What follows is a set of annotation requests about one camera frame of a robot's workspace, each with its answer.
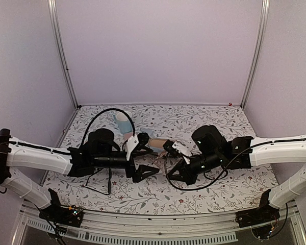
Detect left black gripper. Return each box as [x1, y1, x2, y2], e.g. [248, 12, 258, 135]
[93, 151, 160, 183]

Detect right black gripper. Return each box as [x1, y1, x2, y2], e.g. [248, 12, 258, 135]
[166, 151, 222, 186]

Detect brown plaid glasses case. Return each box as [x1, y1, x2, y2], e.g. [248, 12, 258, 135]
[148, 138, 167, 152]

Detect black frame glasses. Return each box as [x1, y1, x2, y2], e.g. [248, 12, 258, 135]
[81, 168, 112, 196]

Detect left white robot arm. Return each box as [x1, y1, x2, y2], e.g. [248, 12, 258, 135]
[0, 128, 159, 222]

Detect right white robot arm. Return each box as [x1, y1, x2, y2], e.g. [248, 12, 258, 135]
[163, 126, 306, 223]

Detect pink translucent sunglasses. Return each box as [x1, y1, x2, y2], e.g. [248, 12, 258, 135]
[153, 151, 168, 165]

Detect small blue cloth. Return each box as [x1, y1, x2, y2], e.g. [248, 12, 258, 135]
[141, 128, 156, 138]

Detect pink glasses case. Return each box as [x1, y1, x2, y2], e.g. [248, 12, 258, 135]
[123, 132, 133, 141]

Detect light blue mug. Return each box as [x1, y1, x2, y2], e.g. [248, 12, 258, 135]
[113, 111, 133, 134]

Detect right black cable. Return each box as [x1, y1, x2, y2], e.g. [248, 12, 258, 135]
[164, 153, 253, 191]

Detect black cable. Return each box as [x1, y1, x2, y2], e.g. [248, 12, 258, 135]
[164, 153, 253, 191]
[85, 108, 136, 143]

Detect left black cable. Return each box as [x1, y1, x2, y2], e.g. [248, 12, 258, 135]
[85, 108, 136, 143]

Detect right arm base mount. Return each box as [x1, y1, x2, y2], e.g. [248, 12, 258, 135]
[235, 189, 280, 228]

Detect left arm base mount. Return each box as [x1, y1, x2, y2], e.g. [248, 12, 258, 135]
[39, 188, 84, 228]

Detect front aluminium rail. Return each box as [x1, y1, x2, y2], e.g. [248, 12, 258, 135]
[12, 201, 306, 244]

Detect left aluminium frame post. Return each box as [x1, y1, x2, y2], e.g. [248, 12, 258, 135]
[47, 0, 79, 109]

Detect aluminium frame post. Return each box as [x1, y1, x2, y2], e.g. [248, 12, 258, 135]
[240, 0, 270, 108]
[47, 0, 79, 109]

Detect right aluminium frame post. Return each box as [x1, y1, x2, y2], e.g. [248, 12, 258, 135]
[240, 0, 270, 108]

